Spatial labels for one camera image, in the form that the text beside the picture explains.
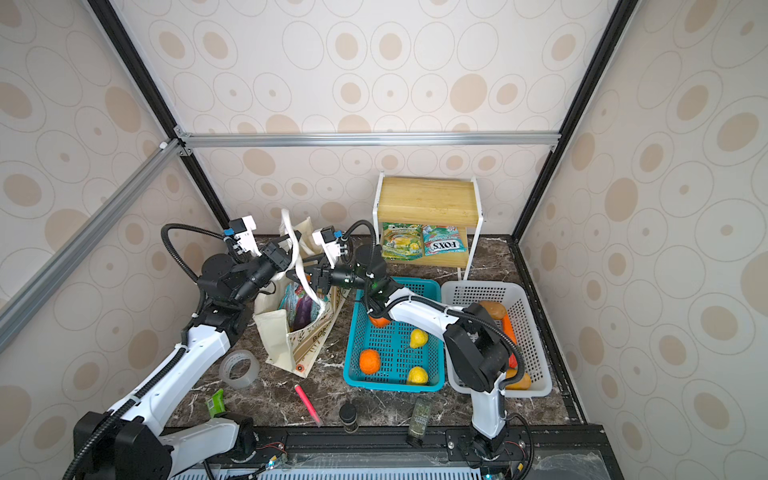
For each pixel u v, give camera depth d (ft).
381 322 3.00
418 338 2.87
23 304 1.69
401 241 3.02
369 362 2.71
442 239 3.10
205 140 3.01
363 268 2.03
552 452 2.40
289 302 2.79
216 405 2.58
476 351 1.59
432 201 2.75
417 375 2.66
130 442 1.25
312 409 2.60
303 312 2.68
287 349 2.71
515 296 3.04
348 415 2.29
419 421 2.44
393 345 2.95
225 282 1.77
